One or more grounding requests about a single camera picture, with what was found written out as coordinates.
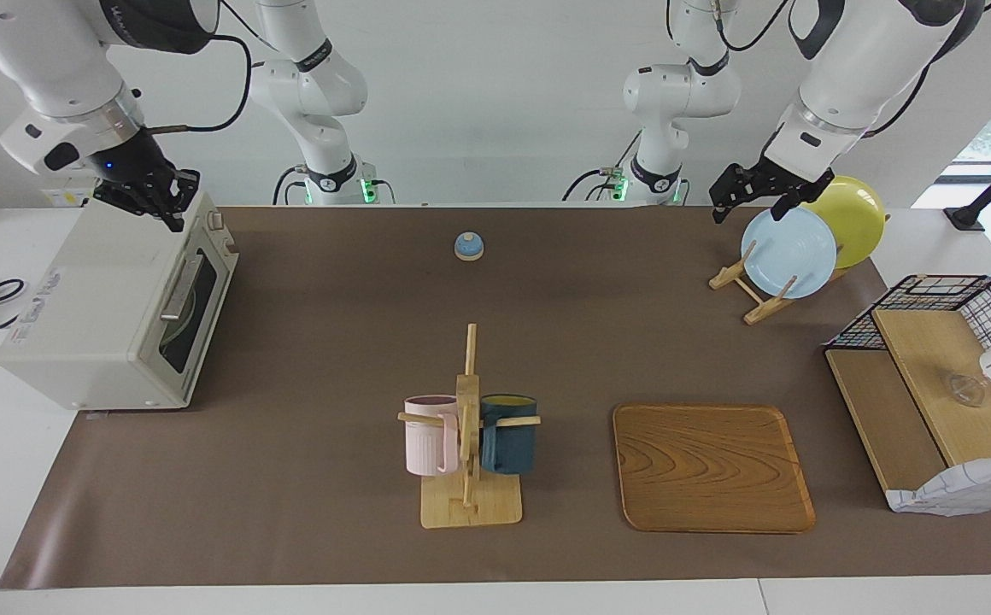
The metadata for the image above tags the clear glass cup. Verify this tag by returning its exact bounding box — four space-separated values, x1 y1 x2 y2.
944 372 988 408

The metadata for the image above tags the wooden plate rack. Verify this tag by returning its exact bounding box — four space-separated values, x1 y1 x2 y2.
708 214 892 326

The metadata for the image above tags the beige toaster oven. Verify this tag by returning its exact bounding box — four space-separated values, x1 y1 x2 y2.
0 190 240 413

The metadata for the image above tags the wooden mug tree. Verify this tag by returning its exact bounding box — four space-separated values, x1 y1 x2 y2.
397 323 542 529

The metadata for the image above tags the brown table mat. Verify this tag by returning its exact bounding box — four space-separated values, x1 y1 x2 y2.
0 205 991 590

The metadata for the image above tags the white checked cloth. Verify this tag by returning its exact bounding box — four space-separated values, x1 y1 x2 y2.
886 450 991 517

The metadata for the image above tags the light blue plate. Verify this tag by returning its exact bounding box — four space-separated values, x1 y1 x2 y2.
741 205 838 300

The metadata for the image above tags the dark blue mug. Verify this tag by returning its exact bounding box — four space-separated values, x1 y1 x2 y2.
478 393 539 476

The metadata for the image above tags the white wall outlet box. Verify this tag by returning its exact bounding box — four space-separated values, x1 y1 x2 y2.
38 167 99 208

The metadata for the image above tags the brown wooden tray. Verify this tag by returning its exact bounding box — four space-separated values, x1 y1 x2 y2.
613 403 817 535

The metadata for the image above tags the black wire wooden shelf rack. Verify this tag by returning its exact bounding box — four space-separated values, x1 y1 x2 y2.
822 273 991 513

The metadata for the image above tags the pink mug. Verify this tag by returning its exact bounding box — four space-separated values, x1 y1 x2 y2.
402 395 460 477

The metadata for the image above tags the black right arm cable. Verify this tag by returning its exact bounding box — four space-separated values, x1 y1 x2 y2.
150 34 254 138

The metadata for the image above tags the yellow plate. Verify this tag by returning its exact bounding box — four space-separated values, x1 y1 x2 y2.
790 175 888 270

